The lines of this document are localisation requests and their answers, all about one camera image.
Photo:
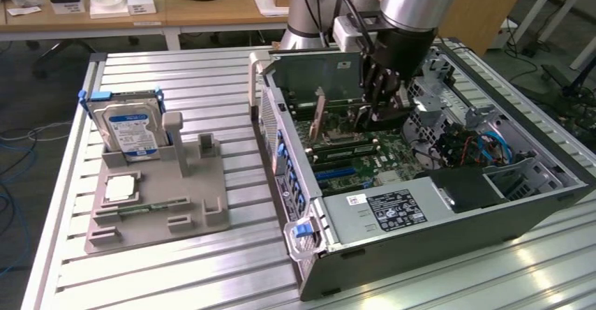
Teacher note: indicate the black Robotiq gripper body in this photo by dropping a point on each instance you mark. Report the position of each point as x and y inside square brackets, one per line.
[406, 50]

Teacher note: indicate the graphics card with metal bracket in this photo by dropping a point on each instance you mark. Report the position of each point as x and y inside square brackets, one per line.
[319, 114]

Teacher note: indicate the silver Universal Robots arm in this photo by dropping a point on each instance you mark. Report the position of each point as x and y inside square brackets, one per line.
[415, 3]

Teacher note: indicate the metal disk bay cage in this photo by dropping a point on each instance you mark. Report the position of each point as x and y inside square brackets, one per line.
[438, 111]

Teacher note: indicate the CPU socket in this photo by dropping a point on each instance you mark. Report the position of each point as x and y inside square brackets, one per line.
[342, 137]

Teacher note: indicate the installed RAM stick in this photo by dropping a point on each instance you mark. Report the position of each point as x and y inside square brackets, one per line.
[344, 151]

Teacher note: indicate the green motherboard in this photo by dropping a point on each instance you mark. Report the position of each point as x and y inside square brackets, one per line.
[382, 163]

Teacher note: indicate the wooden cabinet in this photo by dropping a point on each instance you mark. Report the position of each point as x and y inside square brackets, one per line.
[488, 6]

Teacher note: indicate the blue expansion slot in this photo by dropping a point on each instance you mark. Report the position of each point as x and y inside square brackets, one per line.
[335, 173]

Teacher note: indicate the stack of white papers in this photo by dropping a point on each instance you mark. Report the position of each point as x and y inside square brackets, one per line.
[272, 6]

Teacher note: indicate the grey power supply unit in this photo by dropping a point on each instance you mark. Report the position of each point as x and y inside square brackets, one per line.
[372, 226]

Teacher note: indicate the blue case latch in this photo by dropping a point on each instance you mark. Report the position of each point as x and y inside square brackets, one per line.
[302, 229]

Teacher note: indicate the open black PC case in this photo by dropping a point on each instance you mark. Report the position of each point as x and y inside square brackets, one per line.
[466, 240]

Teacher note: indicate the hard disk in blue caddy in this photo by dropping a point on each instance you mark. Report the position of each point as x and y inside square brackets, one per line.
[128, 128]

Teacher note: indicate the plain white box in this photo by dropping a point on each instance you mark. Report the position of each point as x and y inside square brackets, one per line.
[140, 4]

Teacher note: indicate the green RAM stick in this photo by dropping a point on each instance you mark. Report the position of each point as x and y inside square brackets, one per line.
[148, 208]

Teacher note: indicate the white box with bowl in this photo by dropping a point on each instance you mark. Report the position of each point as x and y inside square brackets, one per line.
[110, 6]

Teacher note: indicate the grey parts rack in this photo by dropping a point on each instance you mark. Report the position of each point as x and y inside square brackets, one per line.
[158, 226]

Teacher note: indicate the silver CPU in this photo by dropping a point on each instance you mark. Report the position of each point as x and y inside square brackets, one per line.
[122, 189]

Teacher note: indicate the wooden desk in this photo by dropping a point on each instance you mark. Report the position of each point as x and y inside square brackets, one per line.
[94, 25]

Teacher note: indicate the black chair base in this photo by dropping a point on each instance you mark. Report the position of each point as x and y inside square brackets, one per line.
[56, 50]

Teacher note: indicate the white box with black top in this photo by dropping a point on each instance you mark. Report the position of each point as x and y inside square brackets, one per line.
[66, 3]

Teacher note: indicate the white paper label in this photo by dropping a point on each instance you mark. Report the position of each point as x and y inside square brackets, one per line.
[23, 10]

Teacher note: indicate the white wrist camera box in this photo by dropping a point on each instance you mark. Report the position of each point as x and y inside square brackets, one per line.
[350, 34]

